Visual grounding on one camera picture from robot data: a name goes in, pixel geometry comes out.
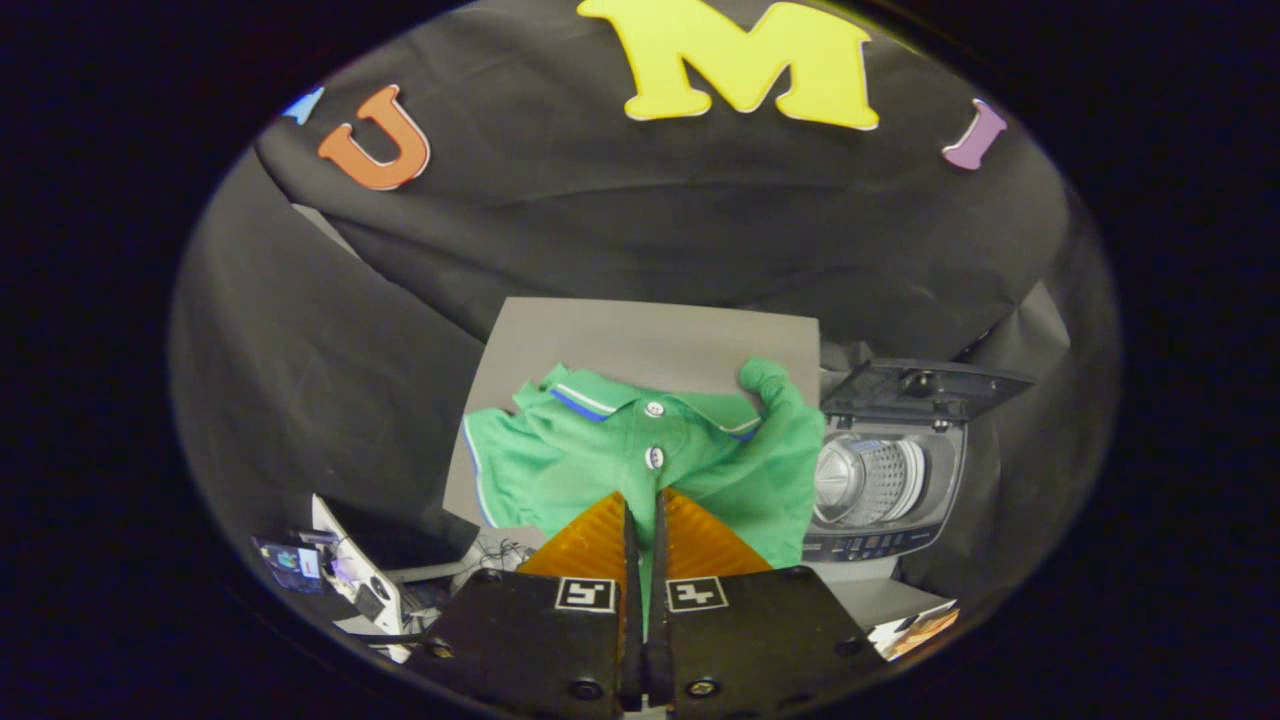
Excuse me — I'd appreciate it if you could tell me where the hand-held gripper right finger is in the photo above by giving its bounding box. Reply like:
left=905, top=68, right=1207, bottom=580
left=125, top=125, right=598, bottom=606
left=645, top=487, right=886, bottom=713

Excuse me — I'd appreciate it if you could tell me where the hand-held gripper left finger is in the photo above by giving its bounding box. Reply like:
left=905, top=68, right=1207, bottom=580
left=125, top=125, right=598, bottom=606
left=405, top=490, right=642, bottom=713

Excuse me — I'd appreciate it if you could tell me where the green polo shirt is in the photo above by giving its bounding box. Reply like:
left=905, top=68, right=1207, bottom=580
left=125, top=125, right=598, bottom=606
left=462, top=357, right=827, bottom=641

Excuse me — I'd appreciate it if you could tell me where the grey washing machine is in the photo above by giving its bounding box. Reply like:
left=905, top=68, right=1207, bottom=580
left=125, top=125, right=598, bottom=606
left=800, top=410, right=969, bottom=566

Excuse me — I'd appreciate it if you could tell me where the printed paper sheet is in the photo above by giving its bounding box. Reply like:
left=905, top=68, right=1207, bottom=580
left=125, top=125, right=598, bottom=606
left=868, top=598, right=959, bottom=661

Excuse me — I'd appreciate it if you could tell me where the grey cabinet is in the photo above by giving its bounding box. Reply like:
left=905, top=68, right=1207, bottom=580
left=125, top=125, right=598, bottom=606
left=443, top=297, right=823, bottom=546

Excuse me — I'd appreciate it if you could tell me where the black backdrop cloth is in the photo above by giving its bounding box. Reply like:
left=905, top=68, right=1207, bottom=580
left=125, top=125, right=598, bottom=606
left=170, top=0, right=1121, bottom=601

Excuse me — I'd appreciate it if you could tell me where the tangle of black cables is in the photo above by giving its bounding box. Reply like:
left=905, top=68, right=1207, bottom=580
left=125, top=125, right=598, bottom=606
left=465, top=535, right=526, bottom=576

